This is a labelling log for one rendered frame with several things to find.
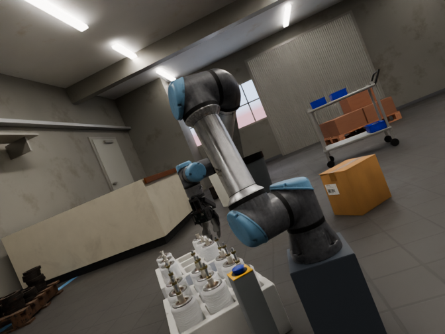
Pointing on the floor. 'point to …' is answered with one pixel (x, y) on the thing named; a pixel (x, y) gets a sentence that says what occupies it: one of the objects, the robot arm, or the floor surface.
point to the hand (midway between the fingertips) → (214, 235)
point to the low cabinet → (102, 229)
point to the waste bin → (258, 169)
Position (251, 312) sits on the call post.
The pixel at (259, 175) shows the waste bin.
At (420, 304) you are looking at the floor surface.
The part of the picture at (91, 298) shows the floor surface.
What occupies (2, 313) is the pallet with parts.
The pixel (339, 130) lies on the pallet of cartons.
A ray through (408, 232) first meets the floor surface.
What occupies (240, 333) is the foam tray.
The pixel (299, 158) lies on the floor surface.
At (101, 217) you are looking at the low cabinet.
